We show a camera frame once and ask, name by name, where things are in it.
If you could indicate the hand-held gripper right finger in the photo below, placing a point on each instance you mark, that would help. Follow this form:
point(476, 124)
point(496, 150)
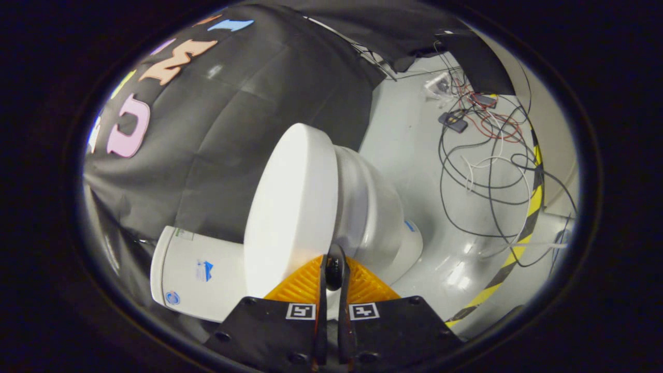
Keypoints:
point(399, 331)

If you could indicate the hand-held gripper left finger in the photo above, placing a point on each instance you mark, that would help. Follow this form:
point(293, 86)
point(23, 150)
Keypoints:
point(269, 331)

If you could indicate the white toilet lid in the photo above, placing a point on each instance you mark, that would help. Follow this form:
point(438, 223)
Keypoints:
point(290, 207)

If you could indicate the white ceramic toilet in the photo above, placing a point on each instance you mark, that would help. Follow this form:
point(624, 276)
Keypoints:
point(375, 212)

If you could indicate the yellow black floor tape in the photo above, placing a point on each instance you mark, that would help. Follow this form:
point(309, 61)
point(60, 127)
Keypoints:
point(533, 202)

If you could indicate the black backdrop cloth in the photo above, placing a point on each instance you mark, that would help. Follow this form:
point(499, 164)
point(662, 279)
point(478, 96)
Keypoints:
point(233, 129)

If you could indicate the small black box device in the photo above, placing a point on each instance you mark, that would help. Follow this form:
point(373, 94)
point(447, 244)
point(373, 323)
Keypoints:
point(453, 122)

